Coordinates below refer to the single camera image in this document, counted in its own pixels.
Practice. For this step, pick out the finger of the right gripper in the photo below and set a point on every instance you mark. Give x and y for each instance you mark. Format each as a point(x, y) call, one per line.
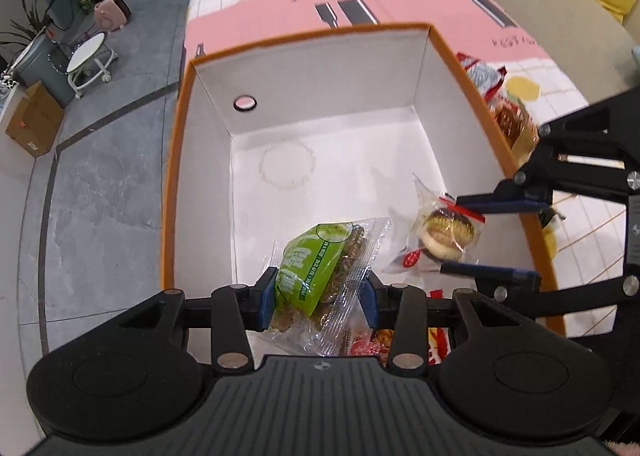
point(508, 198)
point(494, 275)

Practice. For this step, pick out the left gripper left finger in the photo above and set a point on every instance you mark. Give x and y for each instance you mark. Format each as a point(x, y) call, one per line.
point(235, 310)

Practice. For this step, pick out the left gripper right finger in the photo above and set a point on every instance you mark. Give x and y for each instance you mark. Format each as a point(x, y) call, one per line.
point(403, 310)

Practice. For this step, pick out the gold peanut snack bag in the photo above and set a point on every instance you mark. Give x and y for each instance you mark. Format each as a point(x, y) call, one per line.
point(516, 125)

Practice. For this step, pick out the clear pastry packet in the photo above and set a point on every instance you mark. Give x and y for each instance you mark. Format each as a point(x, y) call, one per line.
point(442, 231)

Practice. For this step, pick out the green nut snack packet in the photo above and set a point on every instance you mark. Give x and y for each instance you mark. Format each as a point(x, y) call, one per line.
point(318, 285)

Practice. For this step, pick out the red silver snack bag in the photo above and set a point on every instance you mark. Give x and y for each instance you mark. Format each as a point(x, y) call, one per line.
point(487, 79)

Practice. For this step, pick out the red white snack packet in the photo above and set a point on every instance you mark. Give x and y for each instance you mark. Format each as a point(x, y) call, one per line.
point(363, 340)

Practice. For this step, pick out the beige sofa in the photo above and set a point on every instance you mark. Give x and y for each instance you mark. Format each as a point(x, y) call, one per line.
point(588, 44)

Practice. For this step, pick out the orange cardboard storage box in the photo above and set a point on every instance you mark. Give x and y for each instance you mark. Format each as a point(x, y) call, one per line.
point(273, 137)

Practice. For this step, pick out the brown cardboard box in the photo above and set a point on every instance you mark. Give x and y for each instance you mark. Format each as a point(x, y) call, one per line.
point(35, 121)

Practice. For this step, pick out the white round rolling stool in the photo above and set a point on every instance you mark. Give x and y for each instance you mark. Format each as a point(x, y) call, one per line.
point(90, 62)

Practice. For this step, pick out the grey trash bin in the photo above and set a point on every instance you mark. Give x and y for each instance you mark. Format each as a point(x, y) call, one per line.
point(43, 60)

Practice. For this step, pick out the lemon pattern picnic mat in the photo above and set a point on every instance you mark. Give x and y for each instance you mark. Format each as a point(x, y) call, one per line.
point(479, 28)

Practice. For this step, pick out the pink small heater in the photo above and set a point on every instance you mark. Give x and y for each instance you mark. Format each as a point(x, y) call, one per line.
point(111, 15)

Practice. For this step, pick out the potted spiky plant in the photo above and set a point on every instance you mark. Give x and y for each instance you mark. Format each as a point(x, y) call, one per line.
point(38, 21)

